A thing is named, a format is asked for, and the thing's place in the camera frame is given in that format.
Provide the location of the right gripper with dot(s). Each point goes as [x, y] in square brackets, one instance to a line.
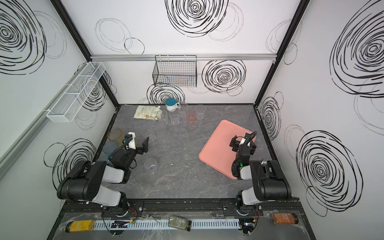
[243, 143]

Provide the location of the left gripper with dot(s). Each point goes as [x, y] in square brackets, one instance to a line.
[140, 150]

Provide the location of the pink tray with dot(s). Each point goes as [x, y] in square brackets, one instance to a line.
[218, 154]

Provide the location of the amber glass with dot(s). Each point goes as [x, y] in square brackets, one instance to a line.
[117, 136]

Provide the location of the blue glass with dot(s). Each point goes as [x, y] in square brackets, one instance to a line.
[109, 147]

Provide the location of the clear faceted glass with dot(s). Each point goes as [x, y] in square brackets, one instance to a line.
[175, 116]

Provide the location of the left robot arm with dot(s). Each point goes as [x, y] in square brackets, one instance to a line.
[84, 182]

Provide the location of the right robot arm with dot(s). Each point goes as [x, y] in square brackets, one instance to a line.
[268, 179]

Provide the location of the clear tall glass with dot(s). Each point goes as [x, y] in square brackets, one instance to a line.
[149, 132]

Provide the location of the short clear glass front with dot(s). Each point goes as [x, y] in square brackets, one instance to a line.
[151, 165]

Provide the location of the frosted textured glass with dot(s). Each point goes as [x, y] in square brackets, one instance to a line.
[161, 130]

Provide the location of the organic sugar pouch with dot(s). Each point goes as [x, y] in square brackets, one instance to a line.
[147, 112]

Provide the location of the white cup teal lid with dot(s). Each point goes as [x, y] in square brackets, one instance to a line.
[172, 104]

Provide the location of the clear glass behind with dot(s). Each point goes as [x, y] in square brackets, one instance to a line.
[184, 108]

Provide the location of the pink small glass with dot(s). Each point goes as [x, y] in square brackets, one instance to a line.
[191, 115]

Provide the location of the orange liquid bottle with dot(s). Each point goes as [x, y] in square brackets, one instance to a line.
[285, 219]

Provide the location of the clear green bottle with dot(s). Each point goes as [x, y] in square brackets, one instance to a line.
[179, 223]

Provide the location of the yellow liquid bottle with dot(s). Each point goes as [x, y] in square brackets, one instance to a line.
[80, 226]

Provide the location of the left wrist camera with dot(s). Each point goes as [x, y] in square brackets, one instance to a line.
[129, 141]

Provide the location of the black wire basket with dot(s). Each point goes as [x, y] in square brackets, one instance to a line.
[176, 70]

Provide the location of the white cable duct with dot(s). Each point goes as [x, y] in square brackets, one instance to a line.
[197, 224]

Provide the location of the white wire shelf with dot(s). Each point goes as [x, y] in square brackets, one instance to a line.
[76, 93]

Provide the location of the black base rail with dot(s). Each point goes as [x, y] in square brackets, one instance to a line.
[226, 206]

